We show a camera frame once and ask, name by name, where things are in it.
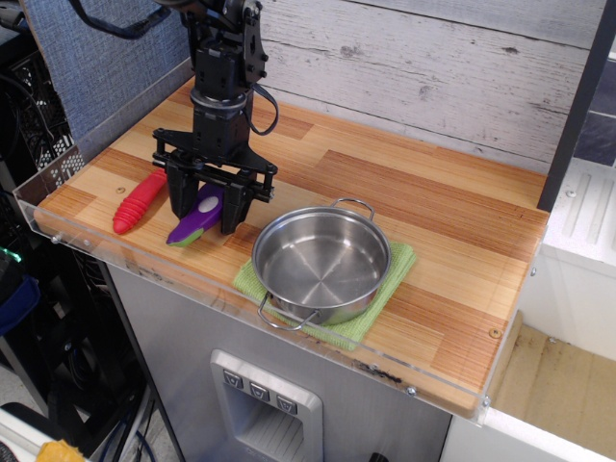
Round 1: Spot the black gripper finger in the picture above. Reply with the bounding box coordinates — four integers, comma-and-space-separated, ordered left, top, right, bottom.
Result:
221, 181, 255, 235
166, 161, 202, 218

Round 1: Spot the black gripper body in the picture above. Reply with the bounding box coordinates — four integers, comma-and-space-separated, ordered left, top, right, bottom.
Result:
153, 109, 277, 201

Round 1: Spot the purple toy eggplant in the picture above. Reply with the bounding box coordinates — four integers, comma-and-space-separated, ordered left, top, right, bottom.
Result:
167, 184, 223, 247

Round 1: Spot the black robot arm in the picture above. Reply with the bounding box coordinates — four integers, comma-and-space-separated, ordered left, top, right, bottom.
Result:
153, 1, 277, 235

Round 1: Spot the silver steel pot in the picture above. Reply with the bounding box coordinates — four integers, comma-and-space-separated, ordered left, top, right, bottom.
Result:
251, 197, 393, 330

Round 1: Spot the blue fabric panel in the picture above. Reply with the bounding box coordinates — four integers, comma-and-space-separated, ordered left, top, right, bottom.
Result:
21, 0, 193, 158

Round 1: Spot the black plastic crate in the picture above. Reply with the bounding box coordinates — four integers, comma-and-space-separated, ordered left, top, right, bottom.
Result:
5, 51, 74, 170

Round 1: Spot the clear acrylic table guard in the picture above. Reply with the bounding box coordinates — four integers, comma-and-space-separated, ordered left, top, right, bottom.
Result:
15, 141, 549, 421

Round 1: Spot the green cloth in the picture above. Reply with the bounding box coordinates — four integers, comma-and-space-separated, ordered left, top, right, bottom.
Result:
233, 243, 417, 351

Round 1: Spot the silver toy fridge dispenser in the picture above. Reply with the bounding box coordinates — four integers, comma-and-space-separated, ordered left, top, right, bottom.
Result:
210, 349, 324, 461

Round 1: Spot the red handled fork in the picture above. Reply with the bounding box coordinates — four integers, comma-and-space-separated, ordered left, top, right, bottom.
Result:
113, 168, 167, 235

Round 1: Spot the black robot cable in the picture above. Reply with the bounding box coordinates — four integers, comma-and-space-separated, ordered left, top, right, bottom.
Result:
66, 0, 280, 137

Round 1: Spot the black vertical post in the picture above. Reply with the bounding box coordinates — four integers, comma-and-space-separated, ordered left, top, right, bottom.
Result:
537, 0, 615, 212

